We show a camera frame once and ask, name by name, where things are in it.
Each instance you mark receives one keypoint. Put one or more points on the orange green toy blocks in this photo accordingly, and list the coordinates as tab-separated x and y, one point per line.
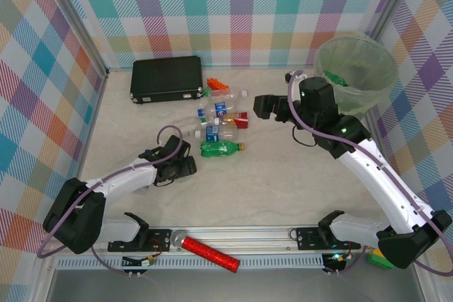
212	81

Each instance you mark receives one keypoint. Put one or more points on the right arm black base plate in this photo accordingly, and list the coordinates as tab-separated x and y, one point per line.
308	238

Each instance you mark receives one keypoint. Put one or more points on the blue label bottle white cap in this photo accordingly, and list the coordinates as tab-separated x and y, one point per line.
212	133

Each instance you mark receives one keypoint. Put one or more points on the plain clear bottle white cap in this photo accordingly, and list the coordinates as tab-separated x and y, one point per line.
230	95

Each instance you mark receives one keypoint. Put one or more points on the green Sprite bottle yellow cap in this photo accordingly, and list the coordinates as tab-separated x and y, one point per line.
219	149
334	77

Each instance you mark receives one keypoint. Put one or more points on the red glitter microphone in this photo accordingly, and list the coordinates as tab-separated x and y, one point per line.
209	250

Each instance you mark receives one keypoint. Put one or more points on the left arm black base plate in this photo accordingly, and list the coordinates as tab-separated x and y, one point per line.
159	238

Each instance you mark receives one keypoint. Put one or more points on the clear bottle green neck band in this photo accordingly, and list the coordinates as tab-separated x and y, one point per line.
185	128

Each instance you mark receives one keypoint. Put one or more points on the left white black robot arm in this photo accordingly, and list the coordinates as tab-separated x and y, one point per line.
120	181

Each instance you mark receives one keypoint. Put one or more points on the clear Pepsi bottle blue cap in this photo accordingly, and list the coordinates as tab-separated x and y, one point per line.
220	108

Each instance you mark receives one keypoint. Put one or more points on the green toy piece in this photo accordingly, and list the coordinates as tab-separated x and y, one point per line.
205	92

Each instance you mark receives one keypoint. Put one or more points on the black hard case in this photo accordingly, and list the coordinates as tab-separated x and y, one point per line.
166	79

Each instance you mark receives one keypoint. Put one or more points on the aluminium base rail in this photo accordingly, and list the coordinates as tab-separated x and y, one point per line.
247	238

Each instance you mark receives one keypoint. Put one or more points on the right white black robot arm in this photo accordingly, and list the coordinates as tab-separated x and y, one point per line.
382	189

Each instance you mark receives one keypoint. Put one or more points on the red gold label bottle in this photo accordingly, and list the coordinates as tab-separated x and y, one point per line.
240	121

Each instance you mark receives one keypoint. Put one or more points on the translucent green bin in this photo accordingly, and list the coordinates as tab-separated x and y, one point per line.
368	68

